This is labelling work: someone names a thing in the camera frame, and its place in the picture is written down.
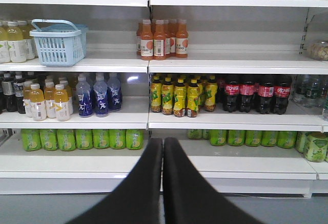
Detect pale yellow drink bottle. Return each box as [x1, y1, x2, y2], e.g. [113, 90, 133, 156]
[0, 23, 11, 63]
[7, 22, 27, 63]

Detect orange-yellow drink bottle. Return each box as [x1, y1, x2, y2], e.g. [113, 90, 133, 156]
[30, 84, 47, 121]
[54, 84, 70, 121]

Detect blue sports drink bottle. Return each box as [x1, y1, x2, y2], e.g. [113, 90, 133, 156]
[107, 73, 122, 111]
[93, 75, 108, 117]
[76, 74, 93, 118]

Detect dark tea bottle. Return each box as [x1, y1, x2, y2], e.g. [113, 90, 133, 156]
[2, 73, 17, 112]

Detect green tea bottle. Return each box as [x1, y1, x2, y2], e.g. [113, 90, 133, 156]
[126, 129, 144, 150]
[20, 129, 42, 152]

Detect black cola plastic bottle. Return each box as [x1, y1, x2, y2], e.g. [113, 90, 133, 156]
[239, 74, 255, 113]
[257, 74, 274, 114]
[271, 74, 292, 115]
[223, 74, 239, 112]

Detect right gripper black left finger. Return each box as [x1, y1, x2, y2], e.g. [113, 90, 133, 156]
[68, 138, 163, 223]

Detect yellow lemon tea bottle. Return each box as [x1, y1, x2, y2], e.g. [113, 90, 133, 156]
[187, 79, 199, 118]
[173, 78, 187, 117]
[161, 77, 174, 115]

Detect light blue plastic basket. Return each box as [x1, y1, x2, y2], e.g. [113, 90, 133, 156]
[30, 19, 88, 67]

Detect clear water bottle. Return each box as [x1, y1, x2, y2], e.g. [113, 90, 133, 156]
[294, 74, 320, 108]

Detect white metal shelving unit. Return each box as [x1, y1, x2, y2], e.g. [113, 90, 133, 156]
[1, 0, 327, 197]

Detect orange C100 juice bottle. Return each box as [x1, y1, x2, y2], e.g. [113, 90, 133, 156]
[140, 19, 153, 60]
[153, 20, 166, 60]
[176, 19, 189, 58]

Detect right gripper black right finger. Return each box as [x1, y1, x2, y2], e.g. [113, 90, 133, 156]
[163, 137, 261, 223]

